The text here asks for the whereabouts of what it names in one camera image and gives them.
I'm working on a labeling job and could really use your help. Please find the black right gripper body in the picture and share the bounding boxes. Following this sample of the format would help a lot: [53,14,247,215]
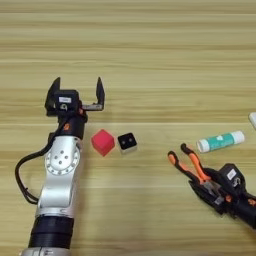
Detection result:
[213,189,256,230]

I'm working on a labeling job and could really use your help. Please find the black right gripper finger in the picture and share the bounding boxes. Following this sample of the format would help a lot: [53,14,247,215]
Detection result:
[187,179,225,209]
[201,167,224,183]

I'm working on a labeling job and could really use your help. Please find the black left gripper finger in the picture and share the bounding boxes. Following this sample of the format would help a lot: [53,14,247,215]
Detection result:
[95,76,106,105]
[44,76,62,113]

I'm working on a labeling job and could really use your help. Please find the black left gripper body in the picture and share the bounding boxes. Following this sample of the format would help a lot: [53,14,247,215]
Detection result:
[45,103,104,139]

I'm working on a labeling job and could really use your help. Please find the orange black needle-nose pliers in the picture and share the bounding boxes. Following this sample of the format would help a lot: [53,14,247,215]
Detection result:
[167,142,225,206]

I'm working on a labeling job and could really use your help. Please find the red cube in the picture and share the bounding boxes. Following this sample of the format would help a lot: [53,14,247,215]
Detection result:
[90,128,116,158]

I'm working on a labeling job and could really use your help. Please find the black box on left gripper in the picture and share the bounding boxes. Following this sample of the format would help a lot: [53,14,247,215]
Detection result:
[53,89,81,113]

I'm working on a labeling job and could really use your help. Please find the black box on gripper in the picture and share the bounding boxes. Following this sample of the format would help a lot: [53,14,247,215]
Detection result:
[53,89,81,113]
[218,162,247,192]

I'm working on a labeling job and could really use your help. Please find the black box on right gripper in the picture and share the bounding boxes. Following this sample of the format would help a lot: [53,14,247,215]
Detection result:
[218,162,247,192]

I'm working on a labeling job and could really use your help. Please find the teal white glue stick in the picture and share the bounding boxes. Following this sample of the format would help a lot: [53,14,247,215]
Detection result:
[195,130,246,154]

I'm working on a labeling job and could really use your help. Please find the small black white cube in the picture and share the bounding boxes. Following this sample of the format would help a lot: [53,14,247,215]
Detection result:
[117,132,139,155]

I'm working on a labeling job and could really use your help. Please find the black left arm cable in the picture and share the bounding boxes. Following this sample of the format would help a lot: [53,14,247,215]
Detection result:
[14,113,84,205]

